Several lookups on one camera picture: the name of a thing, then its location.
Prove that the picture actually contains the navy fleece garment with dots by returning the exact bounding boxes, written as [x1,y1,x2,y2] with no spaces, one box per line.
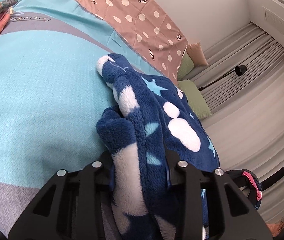
[96,54,220,239]

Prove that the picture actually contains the dark clothes pile with pink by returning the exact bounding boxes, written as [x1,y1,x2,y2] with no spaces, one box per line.
[226,169,262,210]

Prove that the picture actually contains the green pillow front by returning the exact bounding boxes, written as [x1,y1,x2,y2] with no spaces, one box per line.
[178,80,212,120]

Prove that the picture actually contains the turquoise and grey bed sheet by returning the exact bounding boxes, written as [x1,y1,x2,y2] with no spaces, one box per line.
[0,0,167,238]

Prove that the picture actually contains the grey curtain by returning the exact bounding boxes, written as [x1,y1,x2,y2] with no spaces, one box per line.
[189,22,284,221]

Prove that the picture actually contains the black floor lamp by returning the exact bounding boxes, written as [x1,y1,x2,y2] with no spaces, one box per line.
[199,65,248,92]

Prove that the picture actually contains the beige pillow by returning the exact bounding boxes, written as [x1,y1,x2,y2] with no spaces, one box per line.
[186,42,209,67]

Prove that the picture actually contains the green pillow near wall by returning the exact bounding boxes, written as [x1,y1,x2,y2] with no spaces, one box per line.
[177,52,194,81]

